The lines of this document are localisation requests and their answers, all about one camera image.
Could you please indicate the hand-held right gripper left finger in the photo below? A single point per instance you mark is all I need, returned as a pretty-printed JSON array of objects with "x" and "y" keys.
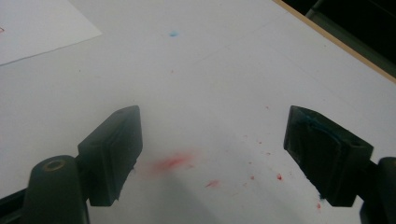
[{"x": 109, "y": 155}]

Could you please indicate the white paper sheet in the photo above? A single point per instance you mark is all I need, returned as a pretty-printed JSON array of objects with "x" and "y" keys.
[{"x": 40, "y": 28}]

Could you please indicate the wooden table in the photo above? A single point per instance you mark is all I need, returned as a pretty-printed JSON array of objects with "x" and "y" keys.
[{"x": 342, "y": 43}]

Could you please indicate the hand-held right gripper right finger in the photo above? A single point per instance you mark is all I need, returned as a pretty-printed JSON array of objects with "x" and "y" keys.
[{"x": 327, "y": 155}]

